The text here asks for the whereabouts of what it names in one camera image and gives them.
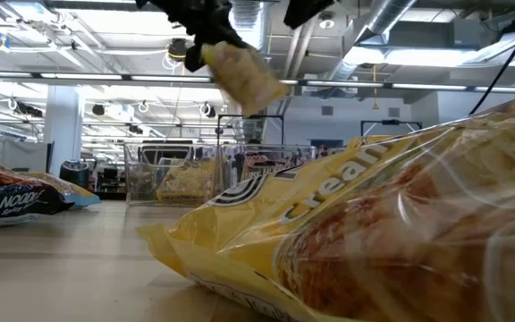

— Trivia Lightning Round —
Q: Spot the black round machine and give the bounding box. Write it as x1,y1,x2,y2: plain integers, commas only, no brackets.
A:
58,160,91,191

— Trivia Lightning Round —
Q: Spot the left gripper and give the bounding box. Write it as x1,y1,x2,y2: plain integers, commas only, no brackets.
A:
134,0,250,73

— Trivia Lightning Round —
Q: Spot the clear plastic bin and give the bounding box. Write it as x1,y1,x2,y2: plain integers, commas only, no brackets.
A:
219,142,317,200
122,141,224,208

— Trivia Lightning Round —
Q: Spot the black hanging ceiling device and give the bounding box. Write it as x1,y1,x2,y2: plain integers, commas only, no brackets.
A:
166,38,188,60

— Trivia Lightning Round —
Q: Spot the blue Maruchan noodle pack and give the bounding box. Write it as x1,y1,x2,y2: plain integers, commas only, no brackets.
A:
18,171,103,210

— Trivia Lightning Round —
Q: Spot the black fire noodle pack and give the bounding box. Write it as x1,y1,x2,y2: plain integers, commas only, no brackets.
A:
0,149,76,230
238,150,304,182

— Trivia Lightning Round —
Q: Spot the long ceiling light rail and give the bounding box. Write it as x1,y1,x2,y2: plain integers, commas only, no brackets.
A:
0,70,515,95

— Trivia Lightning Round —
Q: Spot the black metal stand frame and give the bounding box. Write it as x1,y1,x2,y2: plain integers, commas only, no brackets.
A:
359,119,423,138

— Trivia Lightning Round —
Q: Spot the grey cubicle partition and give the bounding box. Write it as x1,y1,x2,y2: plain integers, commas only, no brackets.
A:
0,139,54,174

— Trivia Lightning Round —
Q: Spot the white building pillar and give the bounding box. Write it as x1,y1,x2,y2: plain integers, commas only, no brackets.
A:
43,84,84,178

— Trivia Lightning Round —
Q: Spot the silver smooth ventilation duct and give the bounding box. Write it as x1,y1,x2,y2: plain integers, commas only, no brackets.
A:
326,0,419,84

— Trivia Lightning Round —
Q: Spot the yellow Maruchan noodle pack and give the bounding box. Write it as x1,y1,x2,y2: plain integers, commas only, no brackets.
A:
155,158,217,206
200,40,288,116
135,92,515,322

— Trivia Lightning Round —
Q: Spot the silver ribbed ventilation duct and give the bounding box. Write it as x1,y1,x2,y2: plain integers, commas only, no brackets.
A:
228,0,272,50

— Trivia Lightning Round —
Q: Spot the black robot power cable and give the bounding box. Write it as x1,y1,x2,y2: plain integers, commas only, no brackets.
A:
469,0,515,116

